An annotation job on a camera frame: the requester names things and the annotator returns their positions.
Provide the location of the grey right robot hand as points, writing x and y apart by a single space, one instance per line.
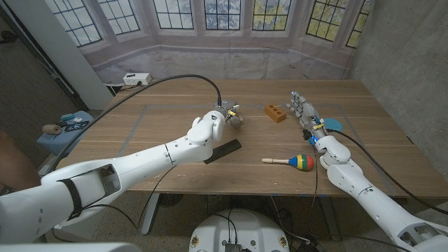
306 112

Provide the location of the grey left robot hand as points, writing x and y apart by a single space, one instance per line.
229 108

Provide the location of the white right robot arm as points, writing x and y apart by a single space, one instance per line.
378 206

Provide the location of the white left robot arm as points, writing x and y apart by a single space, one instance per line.
140 164

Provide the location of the orange wooden block with holes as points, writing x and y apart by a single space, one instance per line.
275 113

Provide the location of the teal round disc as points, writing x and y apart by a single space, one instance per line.
334 124

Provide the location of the black rectangular bar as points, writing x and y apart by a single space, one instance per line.
227 148

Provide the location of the printed window backdrop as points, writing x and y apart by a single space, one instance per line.
224 63

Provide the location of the colourful wooden maraca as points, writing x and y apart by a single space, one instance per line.
302 162

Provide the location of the white power strip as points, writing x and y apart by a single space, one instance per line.
137 78

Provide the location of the grey table leg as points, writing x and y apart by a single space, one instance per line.
330 217

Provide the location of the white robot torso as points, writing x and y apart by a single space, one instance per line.
252 227

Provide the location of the white table leg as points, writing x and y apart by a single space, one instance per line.
150 213

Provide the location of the small white gadget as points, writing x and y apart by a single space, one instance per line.
77 119

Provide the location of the teal small case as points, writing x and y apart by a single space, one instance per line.
67 117

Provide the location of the blue stool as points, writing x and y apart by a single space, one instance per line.
59 141

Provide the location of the white pillar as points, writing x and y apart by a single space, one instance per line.
63 52

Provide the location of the person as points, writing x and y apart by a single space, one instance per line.
17 164

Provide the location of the grey perforated wall panel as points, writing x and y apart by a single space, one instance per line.
402 70

